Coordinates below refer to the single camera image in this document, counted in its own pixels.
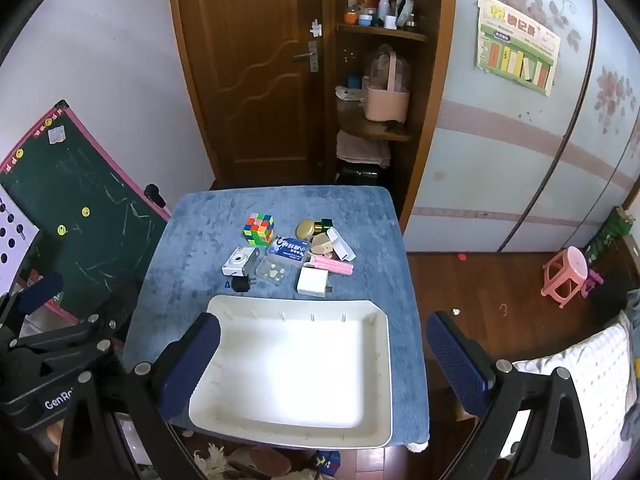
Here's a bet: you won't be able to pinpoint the wooden corner shelf unit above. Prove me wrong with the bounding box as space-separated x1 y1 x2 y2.
327 0 458 233

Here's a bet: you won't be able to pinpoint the cluster of cosmetic bottles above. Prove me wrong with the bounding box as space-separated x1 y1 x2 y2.
342 0 418 31

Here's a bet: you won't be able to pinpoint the white dotted paper sheet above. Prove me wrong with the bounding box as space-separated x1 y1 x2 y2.
0 185 40 293

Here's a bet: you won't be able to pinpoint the white charger block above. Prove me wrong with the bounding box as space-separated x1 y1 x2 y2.
297 266 333 298

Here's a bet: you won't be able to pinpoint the folded pink towels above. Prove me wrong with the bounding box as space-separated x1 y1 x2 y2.
336 130 392 168

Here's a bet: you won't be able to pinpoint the floral sliding door wardrobe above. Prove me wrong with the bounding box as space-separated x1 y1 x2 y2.
402 0 640 253

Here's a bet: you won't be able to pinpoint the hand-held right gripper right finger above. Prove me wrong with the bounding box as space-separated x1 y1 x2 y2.
426 311 593 480

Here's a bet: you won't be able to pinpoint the green chalkboard with pink frame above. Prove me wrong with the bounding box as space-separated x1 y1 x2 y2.
0 100 173 323

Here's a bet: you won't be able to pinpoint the colourful puzzle cube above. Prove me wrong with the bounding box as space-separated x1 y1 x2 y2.
243 213 277 246

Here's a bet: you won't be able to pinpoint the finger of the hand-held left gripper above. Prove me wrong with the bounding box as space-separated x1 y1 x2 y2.
17 272 65 313
7 314 113 376

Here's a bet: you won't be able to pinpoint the pink plastic stool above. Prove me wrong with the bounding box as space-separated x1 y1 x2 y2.
541 246 588 309

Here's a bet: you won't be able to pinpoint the white toy camera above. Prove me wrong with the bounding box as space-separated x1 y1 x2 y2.
222 247 260 277

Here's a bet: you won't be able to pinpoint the clear plastic box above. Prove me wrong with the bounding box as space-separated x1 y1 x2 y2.
256 255 293 286

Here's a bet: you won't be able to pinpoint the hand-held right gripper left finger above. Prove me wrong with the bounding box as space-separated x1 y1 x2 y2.
57 311 222 480

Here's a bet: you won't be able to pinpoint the blue labelled plastic box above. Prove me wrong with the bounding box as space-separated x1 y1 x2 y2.
267 236 312 263

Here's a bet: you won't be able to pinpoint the pink storage basket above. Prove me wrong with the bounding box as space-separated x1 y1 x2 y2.
361 45 412 122

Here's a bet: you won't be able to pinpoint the small pink stool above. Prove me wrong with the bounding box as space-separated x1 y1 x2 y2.
580 269 604 298

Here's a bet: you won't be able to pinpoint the wall poster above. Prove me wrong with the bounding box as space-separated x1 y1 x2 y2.
475 0 562 97

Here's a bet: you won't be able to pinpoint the brown slipper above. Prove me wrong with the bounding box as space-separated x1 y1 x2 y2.
227 447 293 476

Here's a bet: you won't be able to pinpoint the green package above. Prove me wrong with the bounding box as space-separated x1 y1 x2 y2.
585 207 631 266

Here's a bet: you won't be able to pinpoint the blue plush table cloth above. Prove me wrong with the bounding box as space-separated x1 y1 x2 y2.
122 186 431 453

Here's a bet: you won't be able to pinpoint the silver door handle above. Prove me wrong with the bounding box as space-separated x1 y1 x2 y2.
292 41 321 73

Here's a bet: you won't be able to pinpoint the wooden door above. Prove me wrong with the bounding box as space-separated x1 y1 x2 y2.
167 0 336 191

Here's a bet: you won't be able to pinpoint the dotted white cloth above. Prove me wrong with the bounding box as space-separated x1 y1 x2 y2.
500 322 633 480

